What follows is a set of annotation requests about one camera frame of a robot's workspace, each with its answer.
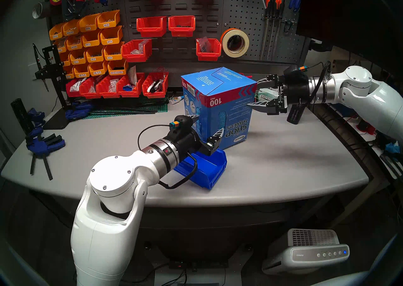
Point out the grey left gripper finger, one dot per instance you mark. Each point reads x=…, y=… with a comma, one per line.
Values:
x=194, y=118
x=214, y=145

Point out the blue bar clamp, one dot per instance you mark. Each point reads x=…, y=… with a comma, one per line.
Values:
x=42, y=147
x=36, y=117
x=77, y=107

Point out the black perforated pegboard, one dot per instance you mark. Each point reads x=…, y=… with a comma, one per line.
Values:
x=245, y=8
x=89, y=7

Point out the cyan plastic part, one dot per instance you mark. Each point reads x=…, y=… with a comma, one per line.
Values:
x=393, y=148

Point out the small orange parts bin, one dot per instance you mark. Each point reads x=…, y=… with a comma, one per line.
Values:
x=70, y=30
x=60, y=48
x=74, y=45
x=78, y=60
x=64, y=60
x=82, y=73
x=56, y=33
x=113, y=55
x=91, y=42
x=69, y=74
x=88, y=26
x=98, y=71
x=94, y=57
x=108, y=22
x=111, y=39
x=117, y=71

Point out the grey duct tape roll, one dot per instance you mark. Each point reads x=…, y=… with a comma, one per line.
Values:
x=43, y=9

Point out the blue plastic storage bin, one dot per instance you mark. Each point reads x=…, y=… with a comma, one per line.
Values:
x=207, y=169

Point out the black metal stand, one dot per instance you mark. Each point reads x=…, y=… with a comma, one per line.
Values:
x=55, y=77

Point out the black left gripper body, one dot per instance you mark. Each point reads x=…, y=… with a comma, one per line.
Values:
x=187, y=144

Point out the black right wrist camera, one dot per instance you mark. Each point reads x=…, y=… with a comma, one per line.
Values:
x=292, y=72

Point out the clear plastic parts bag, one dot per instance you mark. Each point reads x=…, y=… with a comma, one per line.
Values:
x=141, y=47
x=204, y=44

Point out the white glue bottle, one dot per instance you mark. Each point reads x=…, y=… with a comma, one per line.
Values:
x=174, y=100

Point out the white air purifier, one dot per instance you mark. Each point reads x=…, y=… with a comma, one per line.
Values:
x=315, y=254

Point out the green cutting mat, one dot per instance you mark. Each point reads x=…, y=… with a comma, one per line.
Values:
x=160, y=109

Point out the red plastic parts bin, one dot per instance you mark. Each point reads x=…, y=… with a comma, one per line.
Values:
x=130, y=93
x=73, y=93
x=155, y=94
x=151, y=29
x=108, y=94
x=208, y=56
x=89, y=94
x=135, y=56
x=181, y=30

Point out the black louvered wall panel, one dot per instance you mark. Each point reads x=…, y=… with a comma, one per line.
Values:
x=179, y=5

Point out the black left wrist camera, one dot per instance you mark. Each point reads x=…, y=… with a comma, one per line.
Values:
x=184, y=123

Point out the green white Kimtech wipes box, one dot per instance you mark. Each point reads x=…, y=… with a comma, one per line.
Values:
x=266, y=93

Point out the orange tape roll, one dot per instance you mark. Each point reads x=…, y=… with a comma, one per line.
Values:
x=221, y=38

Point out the cream masking tape roll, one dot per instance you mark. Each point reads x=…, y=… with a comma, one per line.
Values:
x=244, y=51

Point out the blue towel stack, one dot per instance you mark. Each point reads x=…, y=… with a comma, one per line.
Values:
x=222, y=119

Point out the black computer monitor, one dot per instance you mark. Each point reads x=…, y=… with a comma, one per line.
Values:
x=340, y=11

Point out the black white marker pen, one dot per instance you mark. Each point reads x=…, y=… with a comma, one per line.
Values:
x=153, y=86

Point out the metal hook rail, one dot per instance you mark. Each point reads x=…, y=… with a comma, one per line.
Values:
x=288, y=21

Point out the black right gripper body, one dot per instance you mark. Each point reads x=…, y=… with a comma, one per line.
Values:
x=296, y=92

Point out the black power strip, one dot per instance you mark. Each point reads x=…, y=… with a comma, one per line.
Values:
x=195, y=265

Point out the blue shop towel box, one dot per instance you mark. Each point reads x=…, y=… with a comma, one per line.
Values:
x=217, y=81

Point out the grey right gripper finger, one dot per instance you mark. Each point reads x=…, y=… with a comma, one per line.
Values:
x=274, y=106
x=273, y=80

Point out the white paper packet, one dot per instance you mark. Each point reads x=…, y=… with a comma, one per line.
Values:
x=132, y=74

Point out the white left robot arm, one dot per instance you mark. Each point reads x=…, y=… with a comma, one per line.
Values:
x=107, y=235

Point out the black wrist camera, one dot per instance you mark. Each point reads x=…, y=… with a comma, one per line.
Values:
x=292, y=72
x=184, y=123

